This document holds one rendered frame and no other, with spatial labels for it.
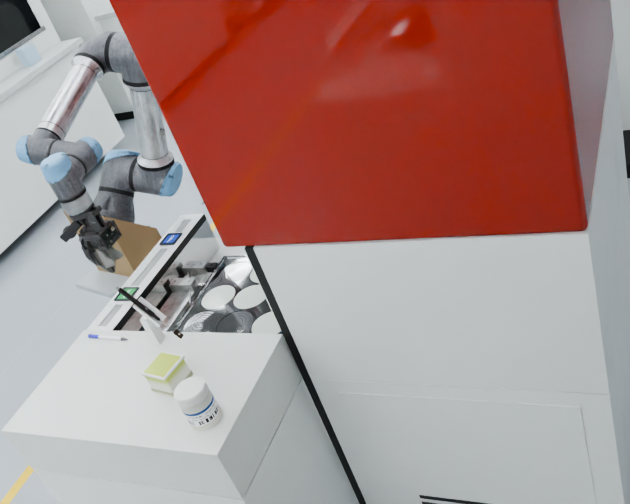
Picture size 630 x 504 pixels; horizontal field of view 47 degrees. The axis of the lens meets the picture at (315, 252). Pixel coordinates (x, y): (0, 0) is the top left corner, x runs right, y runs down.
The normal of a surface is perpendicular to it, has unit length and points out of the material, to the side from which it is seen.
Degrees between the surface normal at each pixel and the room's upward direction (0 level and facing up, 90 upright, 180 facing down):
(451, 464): 90
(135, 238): 90
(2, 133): 90
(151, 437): 0
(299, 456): 90
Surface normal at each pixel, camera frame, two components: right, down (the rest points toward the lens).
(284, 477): 0.89, -0.04
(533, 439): -0.34, 0.62
